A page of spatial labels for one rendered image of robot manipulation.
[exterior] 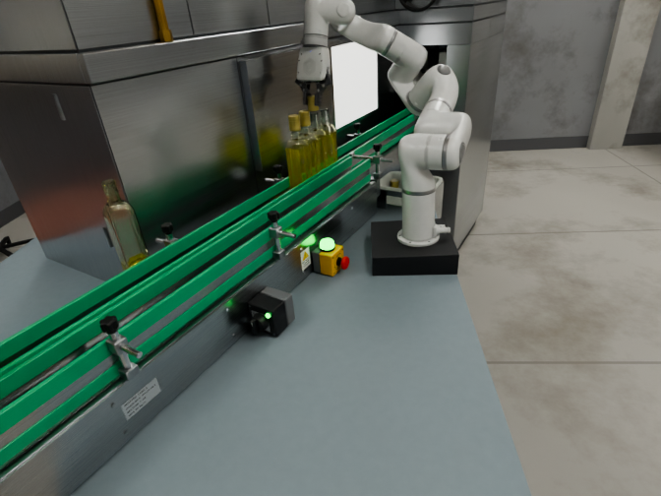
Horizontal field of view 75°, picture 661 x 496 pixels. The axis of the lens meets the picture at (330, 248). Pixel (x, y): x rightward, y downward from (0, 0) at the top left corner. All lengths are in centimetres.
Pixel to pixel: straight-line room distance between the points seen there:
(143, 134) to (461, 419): 96
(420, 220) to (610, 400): 120
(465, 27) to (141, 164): 160
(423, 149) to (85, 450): 98
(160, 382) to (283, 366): 26
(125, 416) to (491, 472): 66
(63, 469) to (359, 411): 52
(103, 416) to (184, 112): 76
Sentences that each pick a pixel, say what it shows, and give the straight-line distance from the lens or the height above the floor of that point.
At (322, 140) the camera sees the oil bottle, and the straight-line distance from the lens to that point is 146.
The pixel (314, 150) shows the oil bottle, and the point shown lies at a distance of 142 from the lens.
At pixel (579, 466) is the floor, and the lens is 187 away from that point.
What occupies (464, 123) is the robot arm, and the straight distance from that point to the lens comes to 124.
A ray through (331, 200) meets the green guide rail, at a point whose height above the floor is 92.
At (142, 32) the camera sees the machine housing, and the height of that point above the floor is 142.
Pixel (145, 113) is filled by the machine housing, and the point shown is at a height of 125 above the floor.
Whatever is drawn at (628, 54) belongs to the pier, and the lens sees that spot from 498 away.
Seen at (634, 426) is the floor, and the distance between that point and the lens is 207.
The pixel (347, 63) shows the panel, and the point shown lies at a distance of 189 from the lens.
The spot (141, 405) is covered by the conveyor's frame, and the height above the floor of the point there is 81.
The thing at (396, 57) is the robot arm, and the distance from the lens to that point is 147.
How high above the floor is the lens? 145
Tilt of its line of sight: 30 degrees down
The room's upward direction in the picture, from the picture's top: 4 degrees counter-clockwise
